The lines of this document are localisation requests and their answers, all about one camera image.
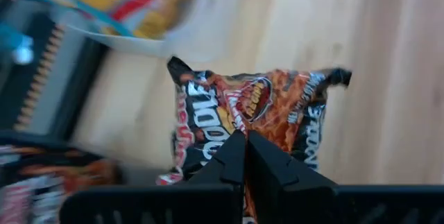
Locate blue Maruchan beef ramen packet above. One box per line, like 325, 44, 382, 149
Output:
20, 0, 196, 41

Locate black Maruchan fire noodle packet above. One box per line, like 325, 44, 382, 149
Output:
155, 55, 353, 224
0, 146, 121, 224

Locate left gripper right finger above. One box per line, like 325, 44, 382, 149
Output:
246, 129, 444, 224

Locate clear plastic bin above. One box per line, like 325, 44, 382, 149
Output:
64, 0, 209, 60

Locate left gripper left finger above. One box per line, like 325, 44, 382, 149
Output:
58, 130, 247, 224

